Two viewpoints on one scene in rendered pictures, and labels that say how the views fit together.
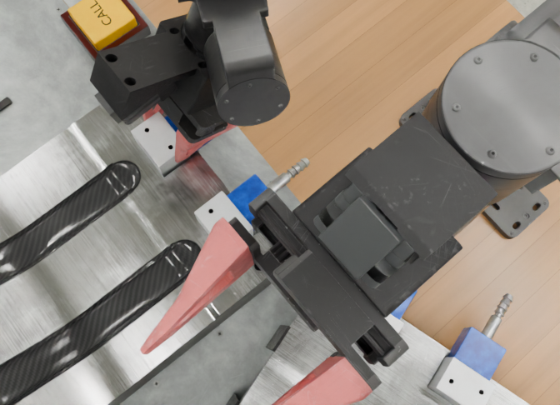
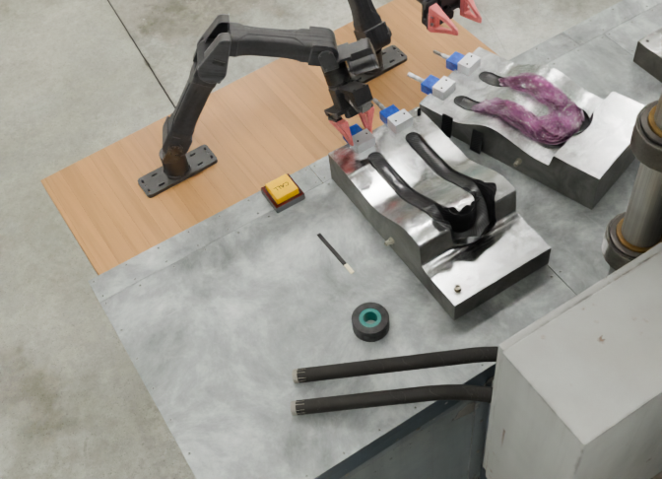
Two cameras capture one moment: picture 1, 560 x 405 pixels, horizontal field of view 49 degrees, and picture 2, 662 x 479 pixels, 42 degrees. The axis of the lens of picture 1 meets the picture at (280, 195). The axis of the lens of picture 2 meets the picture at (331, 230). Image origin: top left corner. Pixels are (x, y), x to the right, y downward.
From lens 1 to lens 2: 1.75 m
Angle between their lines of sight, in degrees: 35
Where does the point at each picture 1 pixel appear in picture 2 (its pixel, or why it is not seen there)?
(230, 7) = (345, 51)
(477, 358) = (458, 58)
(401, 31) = (302, 88)
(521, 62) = not seen: outside the picture
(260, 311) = not seen: hidden behind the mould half
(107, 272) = (417, 164)
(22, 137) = (340, 228)
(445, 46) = (312, 73)
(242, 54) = (364, 44)
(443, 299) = not seen: hidden behind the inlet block
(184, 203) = (389, 137)
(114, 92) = (364, 94)
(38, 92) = (315, 223)
